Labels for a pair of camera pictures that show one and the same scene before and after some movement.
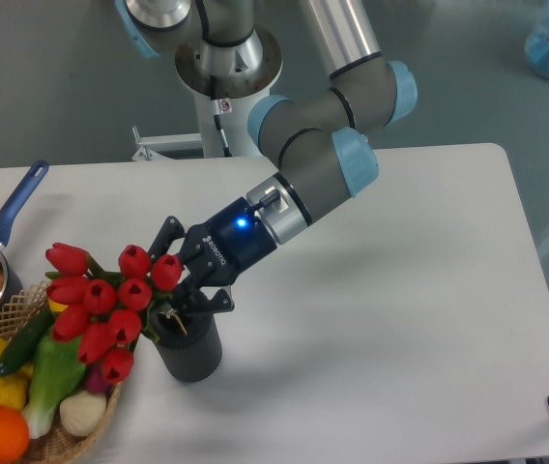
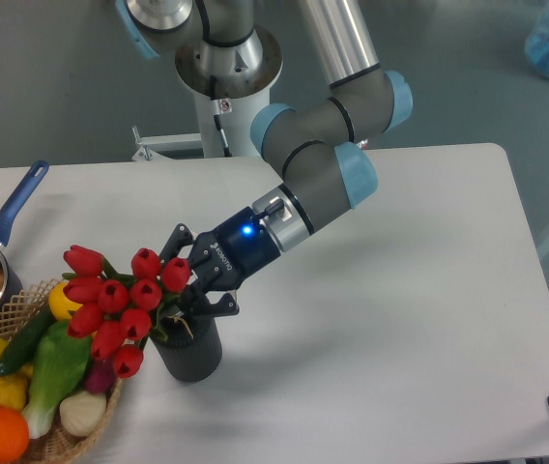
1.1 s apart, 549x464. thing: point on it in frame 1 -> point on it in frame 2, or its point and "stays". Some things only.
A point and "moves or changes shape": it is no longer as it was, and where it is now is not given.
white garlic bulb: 81,412 stays
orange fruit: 2,434 stays
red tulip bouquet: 101,311 moves or changes shape
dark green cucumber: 26,340 stays
